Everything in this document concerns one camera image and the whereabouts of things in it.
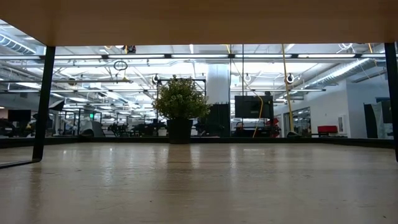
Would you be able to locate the green potted plant black pot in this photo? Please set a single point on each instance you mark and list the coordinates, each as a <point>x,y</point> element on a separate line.
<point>180,99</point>

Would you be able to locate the black television screen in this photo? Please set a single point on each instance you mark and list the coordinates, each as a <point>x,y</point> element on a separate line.
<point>253,107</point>

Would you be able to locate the wooden riser shelf black legs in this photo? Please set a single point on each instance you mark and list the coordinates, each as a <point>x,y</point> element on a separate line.
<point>199,21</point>

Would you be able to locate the red seat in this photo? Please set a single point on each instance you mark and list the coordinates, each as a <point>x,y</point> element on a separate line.
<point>327,129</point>

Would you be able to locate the black aluminium table frame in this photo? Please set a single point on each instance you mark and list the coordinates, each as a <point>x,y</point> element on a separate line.
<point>342,141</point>

